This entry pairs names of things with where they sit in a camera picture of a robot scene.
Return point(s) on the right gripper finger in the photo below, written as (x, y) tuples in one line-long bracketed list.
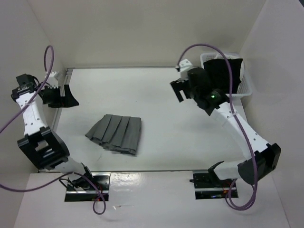
[(179, 85), (181, 95)]

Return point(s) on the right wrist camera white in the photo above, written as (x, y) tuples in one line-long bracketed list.
[(183, 67)]

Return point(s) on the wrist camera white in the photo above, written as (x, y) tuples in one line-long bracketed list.
[(52, 80), (183, 67)]

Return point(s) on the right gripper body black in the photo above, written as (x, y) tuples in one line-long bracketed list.
[(190, 91)]

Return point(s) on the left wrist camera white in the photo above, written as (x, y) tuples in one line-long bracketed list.
[(52, 80)]

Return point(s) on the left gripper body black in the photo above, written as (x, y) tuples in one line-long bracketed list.
[(51, 95)]

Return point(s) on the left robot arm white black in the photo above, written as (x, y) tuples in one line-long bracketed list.
[(41, 145)]

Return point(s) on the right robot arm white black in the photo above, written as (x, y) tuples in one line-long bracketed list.
[(260, 157)]

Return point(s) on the white plastic basket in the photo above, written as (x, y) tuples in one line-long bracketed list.
[(244, 88)]

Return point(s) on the grey pleated skirt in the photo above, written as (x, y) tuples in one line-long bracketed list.
[(120, 134)]

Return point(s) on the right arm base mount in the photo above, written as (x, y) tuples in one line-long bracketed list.
[(205, 189)]

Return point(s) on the black skirt in basket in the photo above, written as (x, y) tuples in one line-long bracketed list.
[(218, 71)]

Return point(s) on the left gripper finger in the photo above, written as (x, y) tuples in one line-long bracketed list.
[(68, 99), (56, 104)]

